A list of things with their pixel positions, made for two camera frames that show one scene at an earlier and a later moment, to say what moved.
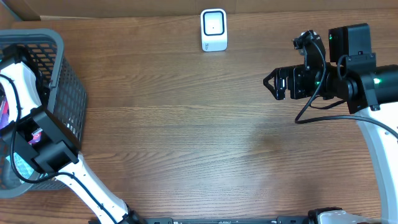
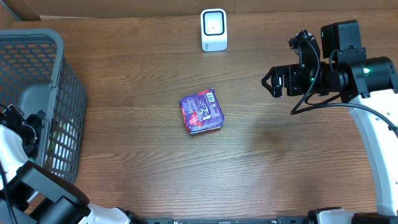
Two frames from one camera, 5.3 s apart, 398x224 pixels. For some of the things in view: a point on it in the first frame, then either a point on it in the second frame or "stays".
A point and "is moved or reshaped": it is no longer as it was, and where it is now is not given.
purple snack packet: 4,119 is moved or reshaped
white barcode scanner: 214,33 stays
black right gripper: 290,83 stays
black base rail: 142,219 stays
